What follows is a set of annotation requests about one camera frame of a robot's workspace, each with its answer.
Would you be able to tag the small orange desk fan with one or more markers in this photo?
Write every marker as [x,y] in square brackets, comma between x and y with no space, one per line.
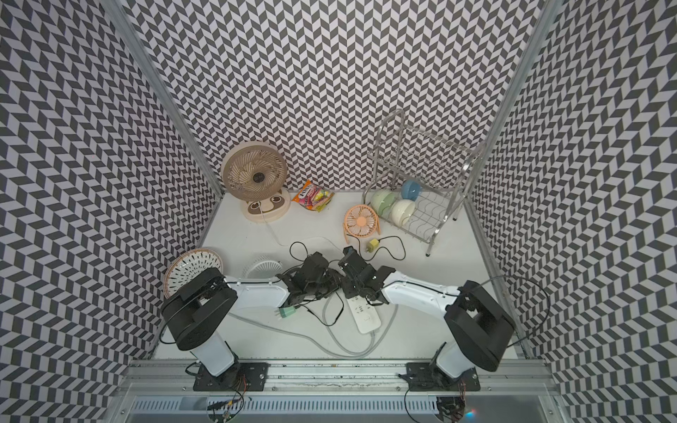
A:
[361,221]

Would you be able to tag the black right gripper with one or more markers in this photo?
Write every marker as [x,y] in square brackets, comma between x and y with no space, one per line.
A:
[346,285]

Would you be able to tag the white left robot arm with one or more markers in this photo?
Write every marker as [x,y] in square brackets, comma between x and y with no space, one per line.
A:
[196,310]

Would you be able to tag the cream ceramic bowl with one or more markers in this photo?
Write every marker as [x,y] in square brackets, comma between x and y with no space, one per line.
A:
[402,211]

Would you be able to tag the green plug adapter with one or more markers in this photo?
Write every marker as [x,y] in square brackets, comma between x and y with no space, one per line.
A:
[285,312]

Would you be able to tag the colourful snack bag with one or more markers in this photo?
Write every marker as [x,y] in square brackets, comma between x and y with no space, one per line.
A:
[313,197]

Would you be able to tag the beige panda desk fan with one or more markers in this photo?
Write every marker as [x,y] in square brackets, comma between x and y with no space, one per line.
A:
[255,173]

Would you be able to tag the green ceramic bowl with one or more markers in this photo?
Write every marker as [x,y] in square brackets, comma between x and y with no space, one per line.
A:
[382,200]

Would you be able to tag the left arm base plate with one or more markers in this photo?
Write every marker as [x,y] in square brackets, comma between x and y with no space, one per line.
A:
[248,376]

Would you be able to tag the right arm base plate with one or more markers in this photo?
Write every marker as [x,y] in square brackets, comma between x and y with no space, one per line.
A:
[423,376]

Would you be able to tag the yellow plug adapter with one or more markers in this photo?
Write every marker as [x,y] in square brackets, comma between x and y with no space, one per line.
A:
[372,245]

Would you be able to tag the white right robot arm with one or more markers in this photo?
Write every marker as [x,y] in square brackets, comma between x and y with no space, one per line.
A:
[480,327]

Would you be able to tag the silver metal dish rack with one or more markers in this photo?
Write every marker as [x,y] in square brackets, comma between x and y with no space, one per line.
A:
[445,170]

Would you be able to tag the white power strip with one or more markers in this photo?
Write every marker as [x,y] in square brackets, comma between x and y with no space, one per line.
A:
[365,316]

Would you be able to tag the small white desk fan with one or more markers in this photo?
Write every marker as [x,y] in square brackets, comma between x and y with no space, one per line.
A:
[263,267]

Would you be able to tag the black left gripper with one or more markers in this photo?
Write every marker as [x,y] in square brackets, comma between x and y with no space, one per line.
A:
[335,284]

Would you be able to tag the woven patterned basket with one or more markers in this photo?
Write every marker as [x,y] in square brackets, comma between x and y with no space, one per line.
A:
[187,267]

